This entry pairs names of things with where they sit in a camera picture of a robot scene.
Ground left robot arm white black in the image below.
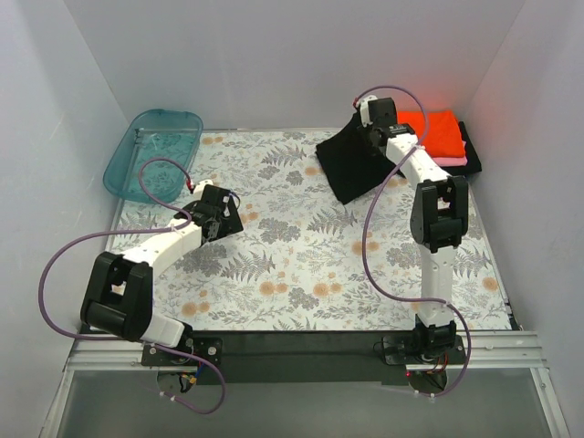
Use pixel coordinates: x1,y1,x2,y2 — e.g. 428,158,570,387
80,180,243,365

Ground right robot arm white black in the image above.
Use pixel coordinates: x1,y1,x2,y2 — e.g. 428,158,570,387
357,95,469,364

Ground orange folded t-shirt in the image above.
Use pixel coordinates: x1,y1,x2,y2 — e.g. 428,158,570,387
397,109,465,159

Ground teal transparent plastic bin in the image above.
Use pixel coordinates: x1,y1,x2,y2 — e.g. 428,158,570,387
102,109,203,203

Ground pink folded t-shirt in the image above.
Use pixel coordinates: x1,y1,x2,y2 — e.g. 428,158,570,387
433,155,468,167

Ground black folded t-shirt with logo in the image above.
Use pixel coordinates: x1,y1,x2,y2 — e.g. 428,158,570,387
443,121,482,177

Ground floral patterned table mat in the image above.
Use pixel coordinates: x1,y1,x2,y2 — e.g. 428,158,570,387
90,130,513,332

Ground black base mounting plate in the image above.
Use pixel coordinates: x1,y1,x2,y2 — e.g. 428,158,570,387
141,328,469,387

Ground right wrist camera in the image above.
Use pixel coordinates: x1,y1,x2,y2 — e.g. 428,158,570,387
353,94,378,127

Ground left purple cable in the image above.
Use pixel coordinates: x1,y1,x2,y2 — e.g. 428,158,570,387
37,157,227,414

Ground purple cable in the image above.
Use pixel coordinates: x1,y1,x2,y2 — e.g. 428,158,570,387
350,84,471,399
37,157,227,414

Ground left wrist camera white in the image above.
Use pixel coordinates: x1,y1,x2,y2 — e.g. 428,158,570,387
191,180,213,193

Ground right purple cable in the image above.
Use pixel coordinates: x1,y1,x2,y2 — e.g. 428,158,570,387
350,84,471,399

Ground aluminium frame rail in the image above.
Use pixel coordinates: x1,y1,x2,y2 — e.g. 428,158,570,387
65,330,548,370

